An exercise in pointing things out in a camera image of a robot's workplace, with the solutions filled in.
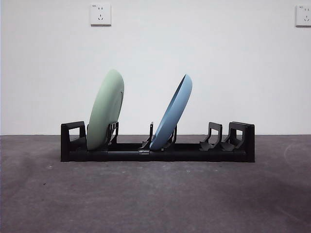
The light blue plate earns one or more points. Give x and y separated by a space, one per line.
170 116

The pale green plate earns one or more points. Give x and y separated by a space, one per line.
104 109

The black plastic plate rack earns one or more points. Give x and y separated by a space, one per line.
194 155

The white wall socket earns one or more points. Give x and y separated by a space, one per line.
304 16
101 14

